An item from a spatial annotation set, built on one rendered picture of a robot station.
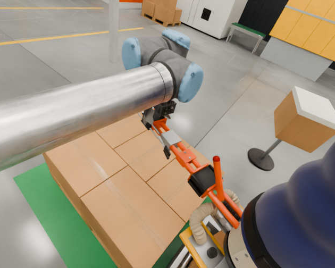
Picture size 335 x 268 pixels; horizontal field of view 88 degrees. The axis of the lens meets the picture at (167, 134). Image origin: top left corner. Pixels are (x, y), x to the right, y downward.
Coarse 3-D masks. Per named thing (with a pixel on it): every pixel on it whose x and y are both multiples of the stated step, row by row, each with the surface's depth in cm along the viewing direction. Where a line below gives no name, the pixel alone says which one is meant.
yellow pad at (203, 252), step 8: (184, 232) 59; (208, 232) 61; (184, 240) 58; (192, 240) 58; (208, 240) 59; (192, 248) 56; (200, 248) 57; (208, 248) 56; (216, 248) 58; (192, 256) 56; (200, 256) 55; (208, 256) 55; (216, 256) 56; (200, 264) 54; (208, 264) 54; (216, 264) 54
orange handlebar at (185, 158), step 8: (168, 128) 76; (160, 136) 73; (176, 152) 68; (184, 152) 67; (184, 160) 65; (192, 160) 67; (192, 168) 64; (208, 192) 59; (224, 192) 60; (216, 200) 57; (224, 200) 59; (232, 200) 58; (224, 208) 55; (232, 216) 54; (240, 216) 55; (232, 224) 53
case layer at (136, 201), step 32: (128, 128) 165; (160, 128) 175; (64, 160) 128; (96, 160) 134; (128, 160) 141; (160, 160) 148; (96, 192) 117; (128, 192) 122; (160, 192) 127; (192, 192) 134; (96, 224) 114; (128, 224) 108; (160, 224) 112; (128, 256) 97
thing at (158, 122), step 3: (153, 108) 81; (153, 114) 78; (156, 114) 78; (153, 117) 77; (156, 117) 77; (159, 117) 78; (162, 117) 78; (156, 120) 76; (159, 120) 76; (162, 120) 77; (165, 120) 78; (153, 123) 75; (156, 123) 76; (159, 123) 77; (165, 123) 80; (159, 126) 79; (153, 129) 78
